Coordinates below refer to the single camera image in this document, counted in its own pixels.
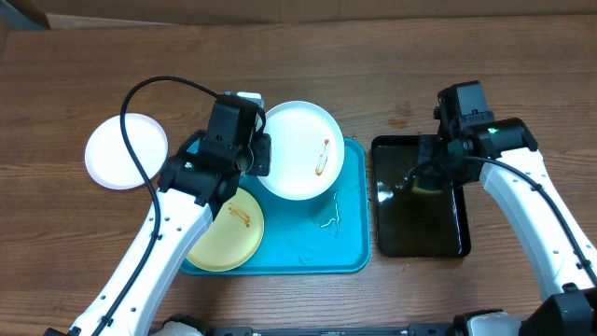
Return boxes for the green yellow sponge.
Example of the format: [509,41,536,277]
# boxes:
[411,175,443,195]

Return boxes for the white plate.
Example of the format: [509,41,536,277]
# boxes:
[259,101,345,201]
[85,113,169,190]

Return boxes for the yellow plate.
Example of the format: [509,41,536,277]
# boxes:
[187,188,265,273]

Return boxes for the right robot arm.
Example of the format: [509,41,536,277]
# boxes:
[406,81,596,336]

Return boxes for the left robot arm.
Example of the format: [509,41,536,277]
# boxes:
[68,92,271,335]

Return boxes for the black water tray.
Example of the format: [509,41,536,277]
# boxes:
[371,135,471,258]

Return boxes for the teal plastic tray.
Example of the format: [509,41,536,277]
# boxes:
[178,136,372,276]

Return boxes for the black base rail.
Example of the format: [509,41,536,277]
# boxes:
[191,323,464,336]

